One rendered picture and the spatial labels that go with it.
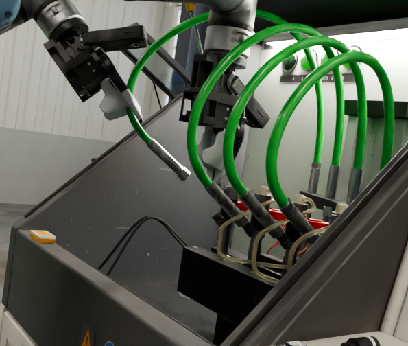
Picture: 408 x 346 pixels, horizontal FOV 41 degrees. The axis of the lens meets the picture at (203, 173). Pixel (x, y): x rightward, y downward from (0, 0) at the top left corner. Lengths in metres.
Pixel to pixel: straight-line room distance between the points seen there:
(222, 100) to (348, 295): 0.38
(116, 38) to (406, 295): 0.64
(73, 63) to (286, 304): 0.59
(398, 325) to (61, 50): 0.70
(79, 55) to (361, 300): 0.62
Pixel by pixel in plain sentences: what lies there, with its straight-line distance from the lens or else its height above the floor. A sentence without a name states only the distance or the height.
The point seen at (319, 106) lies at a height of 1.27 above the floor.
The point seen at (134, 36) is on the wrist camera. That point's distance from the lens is 0.99.
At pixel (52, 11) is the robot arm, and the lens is 1.02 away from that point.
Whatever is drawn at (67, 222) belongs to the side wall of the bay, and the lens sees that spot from 1.13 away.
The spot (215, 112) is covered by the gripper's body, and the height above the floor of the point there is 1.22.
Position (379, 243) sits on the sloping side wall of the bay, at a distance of 0.65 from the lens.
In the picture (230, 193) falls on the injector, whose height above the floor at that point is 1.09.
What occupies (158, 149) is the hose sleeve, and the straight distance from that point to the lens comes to 0.97.
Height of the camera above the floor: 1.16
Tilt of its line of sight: 3 degrees down
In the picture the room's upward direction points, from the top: 8 degrees clockwise
